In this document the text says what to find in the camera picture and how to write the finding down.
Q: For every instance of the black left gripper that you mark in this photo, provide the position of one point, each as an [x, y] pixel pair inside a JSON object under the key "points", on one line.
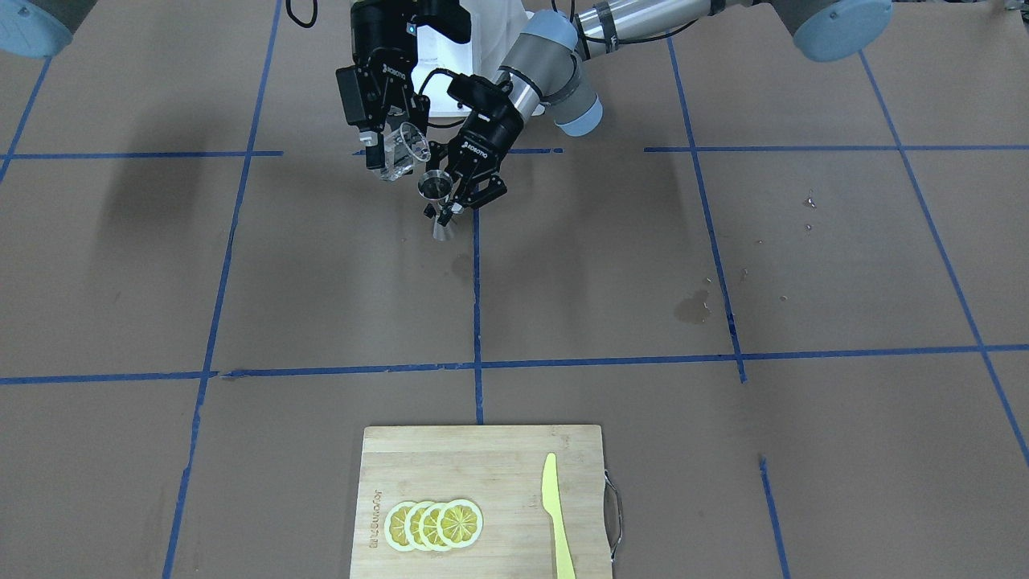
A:
{"points": [[489, 131]]}

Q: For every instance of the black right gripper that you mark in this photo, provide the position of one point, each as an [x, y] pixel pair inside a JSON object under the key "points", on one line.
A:
{"points": [[383, 71]]}

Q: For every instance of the clear glass beaker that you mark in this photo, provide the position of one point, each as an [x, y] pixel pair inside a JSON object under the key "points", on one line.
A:
{"points": [[403, 149]]}

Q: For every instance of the steel jigger measuring cup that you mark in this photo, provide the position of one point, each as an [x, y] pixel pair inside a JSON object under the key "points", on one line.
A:
{"points": [[436, 187]]}

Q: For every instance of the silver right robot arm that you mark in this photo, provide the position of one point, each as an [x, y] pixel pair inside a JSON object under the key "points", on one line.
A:
{"points": [[41, 29]]}

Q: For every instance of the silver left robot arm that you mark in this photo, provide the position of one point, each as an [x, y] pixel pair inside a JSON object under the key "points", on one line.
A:
{"points": [[542, 69]]}

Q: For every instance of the bamboo cutting board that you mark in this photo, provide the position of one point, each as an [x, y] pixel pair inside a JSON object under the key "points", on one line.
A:
{"points": [[499, 467]]}

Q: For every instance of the yellow plastic knife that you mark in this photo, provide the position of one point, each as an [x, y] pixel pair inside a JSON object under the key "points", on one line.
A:
{"points": [[551, 494]]}

